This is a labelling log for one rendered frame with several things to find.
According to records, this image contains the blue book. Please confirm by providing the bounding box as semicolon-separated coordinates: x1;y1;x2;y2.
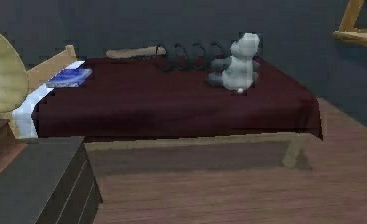
45;68;93;89

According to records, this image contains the wooden bed with maroon blanket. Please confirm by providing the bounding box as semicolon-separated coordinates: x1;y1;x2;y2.
0;44;325;169

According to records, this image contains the black coiled spring toy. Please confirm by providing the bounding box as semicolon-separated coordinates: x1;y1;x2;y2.
155;41;231;73

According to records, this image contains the grey and white teddy bear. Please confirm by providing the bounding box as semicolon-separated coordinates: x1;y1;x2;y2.
207;32;261;94

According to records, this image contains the wooden baseball bat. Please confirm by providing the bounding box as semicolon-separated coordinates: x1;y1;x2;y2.
105;45;167;60

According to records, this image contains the dark grey chest of drawers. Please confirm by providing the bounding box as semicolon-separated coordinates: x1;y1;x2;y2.
0;135;104;224

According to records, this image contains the beige round lamp shade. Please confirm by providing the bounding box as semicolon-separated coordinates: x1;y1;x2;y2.
0;25;29;115

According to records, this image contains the yellow wooden shelf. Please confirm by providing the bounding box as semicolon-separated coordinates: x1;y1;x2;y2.
333;0;367;49

